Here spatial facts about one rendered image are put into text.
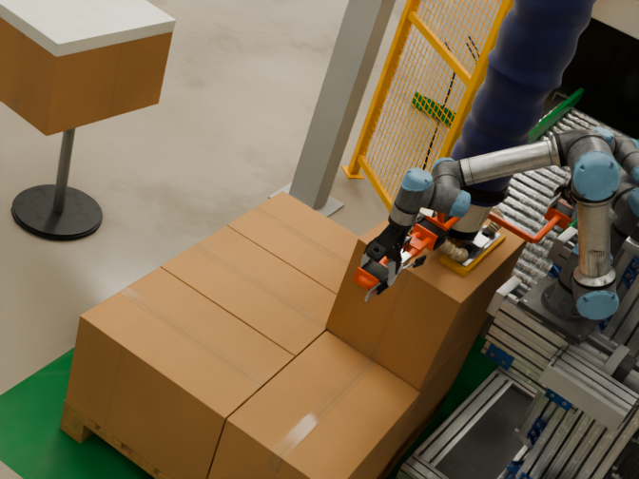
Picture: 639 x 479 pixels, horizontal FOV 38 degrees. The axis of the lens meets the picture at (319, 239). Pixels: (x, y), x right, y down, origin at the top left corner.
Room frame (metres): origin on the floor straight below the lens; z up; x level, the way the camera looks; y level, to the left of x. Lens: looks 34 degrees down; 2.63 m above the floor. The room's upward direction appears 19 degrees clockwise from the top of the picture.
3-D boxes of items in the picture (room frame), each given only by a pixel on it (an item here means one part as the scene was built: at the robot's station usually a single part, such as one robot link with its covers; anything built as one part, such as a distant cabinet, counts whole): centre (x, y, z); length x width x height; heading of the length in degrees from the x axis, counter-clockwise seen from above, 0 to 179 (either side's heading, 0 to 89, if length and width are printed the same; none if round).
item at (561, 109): (4.61, -0.85, 0.60); 1.60 x 0.11 x 0.09; 159
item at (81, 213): (3.37, 1.17, 0.31); 0.40 x 0.40 x 0.62
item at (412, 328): (2.76, -0.42, 0.74); 0.60 x 0.40 x 0.40; 157
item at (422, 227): (2.53, -0.32, 1.07); 0.10 x 0.08 x 0.06; 67
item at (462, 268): (2.72, -0.51, 0.97); 0.34 x 0.10 x 0.05; 157
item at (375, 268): (2.21, -0.18, 1.07); 0.08 x 0.07 x 0.05; 157
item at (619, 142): (2.95, -0.87, 1.37); 0.11 x 0.11 x 0.08; 27
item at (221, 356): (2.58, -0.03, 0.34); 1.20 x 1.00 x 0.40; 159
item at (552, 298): (2.44, -0.79, 1.09); 0.15 x 0.15 x 0.10
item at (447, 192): (2.26, -0.30, 1.37); 0.11 x 0.11 x 0.08; 7
